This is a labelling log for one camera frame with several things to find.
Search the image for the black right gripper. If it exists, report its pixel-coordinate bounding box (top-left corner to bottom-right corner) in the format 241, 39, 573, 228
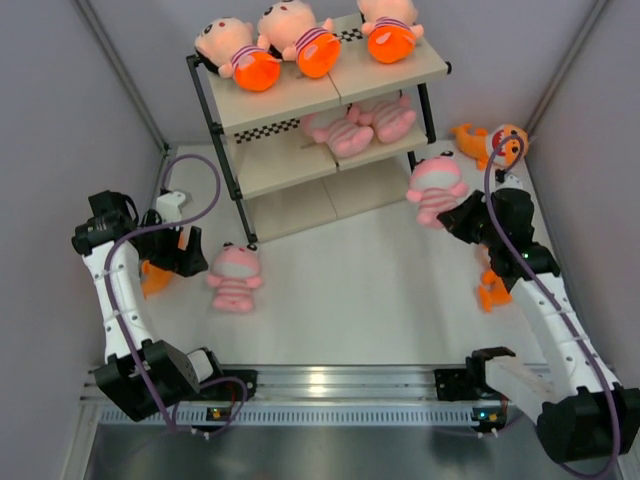
437, 189, 502, 250

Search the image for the pink striped plush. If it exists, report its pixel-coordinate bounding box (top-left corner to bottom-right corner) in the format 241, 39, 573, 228
356, 92, 417, 144
300, 105, 374, 158
207, 242, 263, 313
406, 151, 469, 229

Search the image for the large boy doll plush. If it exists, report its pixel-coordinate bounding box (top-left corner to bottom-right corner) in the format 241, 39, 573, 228
357, 0, 424, 64

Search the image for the black-haired boy doll plush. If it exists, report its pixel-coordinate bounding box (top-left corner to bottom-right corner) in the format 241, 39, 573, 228
194, 17, 281, 92

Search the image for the small boy doll plush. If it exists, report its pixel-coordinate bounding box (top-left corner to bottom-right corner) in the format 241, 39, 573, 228
257, 1, 341, 79

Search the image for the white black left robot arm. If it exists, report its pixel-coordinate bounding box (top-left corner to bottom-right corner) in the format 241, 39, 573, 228
71, 190, 226, 421

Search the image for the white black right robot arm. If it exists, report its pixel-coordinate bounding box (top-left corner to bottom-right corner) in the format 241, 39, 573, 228
438, 188, 639, 464

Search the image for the beige black three-tier shelf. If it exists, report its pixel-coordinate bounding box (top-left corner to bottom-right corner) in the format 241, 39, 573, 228
187, 15, 451, 242

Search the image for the orange shark plush left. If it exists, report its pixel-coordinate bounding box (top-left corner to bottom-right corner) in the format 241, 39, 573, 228
140, 260, 174, 298

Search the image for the orange shark plush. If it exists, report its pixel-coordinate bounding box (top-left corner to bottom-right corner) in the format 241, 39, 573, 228
477, 246, 513, 313
450, 123, 529, 170
140, 260, 174, 298

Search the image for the orange shark plush near right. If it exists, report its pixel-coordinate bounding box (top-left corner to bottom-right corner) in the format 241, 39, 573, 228
477, 246, 513, 313

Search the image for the orange shark plush far right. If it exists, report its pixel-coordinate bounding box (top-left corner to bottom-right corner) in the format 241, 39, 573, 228
450, 123, 529, 170

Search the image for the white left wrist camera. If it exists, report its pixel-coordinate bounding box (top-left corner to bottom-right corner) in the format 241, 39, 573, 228
154, 190, 191, 224

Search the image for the white slotted cable duct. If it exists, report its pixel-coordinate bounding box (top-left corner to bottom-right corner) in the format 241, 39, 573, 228
174, 405, 479, 427

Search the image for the aluminium mounting rail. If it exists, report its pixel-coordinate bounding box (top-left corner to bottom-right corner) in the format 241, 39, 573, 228
79, 364, 626, 402

